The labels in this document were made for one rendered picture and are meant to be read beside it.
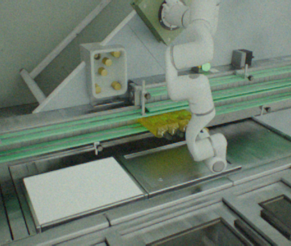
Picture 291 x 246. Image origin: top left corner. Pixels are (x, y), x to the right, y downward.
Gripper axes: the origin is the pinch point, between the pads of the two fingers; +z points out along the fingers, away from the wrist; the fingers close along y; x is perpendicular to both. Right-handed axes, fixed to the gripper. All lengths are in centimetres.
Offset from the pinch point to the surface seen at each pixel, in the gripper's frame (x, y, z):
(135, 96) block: 22.3, 11.0, 22.1
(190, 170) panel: 4.3, -12.7, -10.4
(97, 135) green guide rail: 42.1, -3.4, 13.2
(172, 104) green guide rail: 4.5, 6.1, 20.6
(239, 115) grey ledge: -42, -13, 40
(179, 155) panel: 5.3, -12.8, 3.4
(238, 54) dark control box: -41, 21, 47
